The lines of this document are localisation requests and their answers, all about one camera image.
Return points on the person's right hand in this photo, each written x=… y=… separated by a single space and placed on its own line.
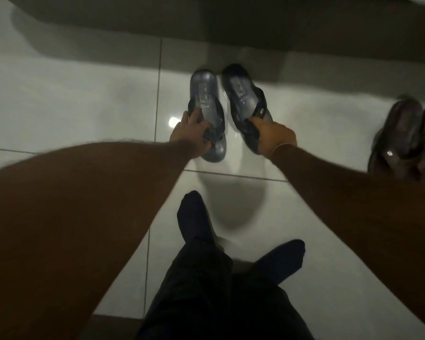
x=274 y=137

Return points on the person's left hand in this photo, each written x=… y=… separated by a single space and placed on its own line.
x=191 y=134

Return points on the person's left thumb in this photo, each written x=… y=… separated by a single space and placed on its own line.
x=204 y=130

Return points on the dark blue sandal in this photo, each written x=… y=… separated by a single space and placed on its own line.
x=207 y=113
x=246 y=102

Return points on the person's right forearm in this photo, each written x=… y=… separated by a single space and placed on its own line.
x=368 y=223

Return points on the person's left forearm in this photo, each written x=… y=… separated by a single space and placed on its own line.
x=74 y=223

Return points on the thin wrist band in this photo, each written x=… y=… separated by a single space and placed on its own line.
x=281 y=147

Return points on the person's dark sock foot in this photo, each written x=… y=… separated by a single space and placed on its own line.
x=194 y=215
x=281 y=258

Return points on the person's black trousers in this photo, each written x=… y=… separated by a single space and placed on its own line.
x=219 y=297

